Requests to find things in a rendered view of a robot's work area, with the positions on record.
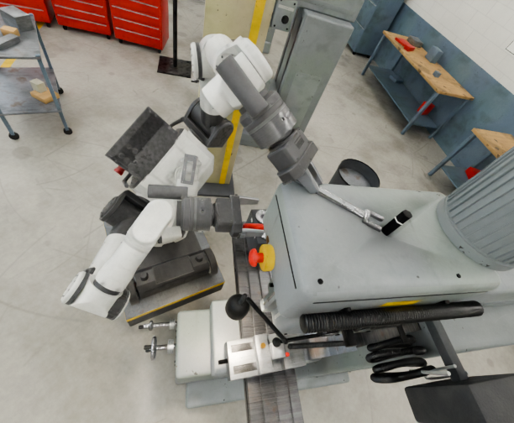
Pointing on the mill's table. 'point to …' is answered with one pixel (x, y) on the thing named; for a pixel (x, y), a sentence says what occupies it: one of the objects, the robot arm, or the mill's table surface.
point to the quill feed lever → (304, 337)
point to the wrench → (353, 209)
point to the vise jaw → (263, 354)
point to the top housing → (364, 253)
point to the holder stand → (259, 223)
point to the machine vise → (235, 348)
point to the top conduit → (387, 315)
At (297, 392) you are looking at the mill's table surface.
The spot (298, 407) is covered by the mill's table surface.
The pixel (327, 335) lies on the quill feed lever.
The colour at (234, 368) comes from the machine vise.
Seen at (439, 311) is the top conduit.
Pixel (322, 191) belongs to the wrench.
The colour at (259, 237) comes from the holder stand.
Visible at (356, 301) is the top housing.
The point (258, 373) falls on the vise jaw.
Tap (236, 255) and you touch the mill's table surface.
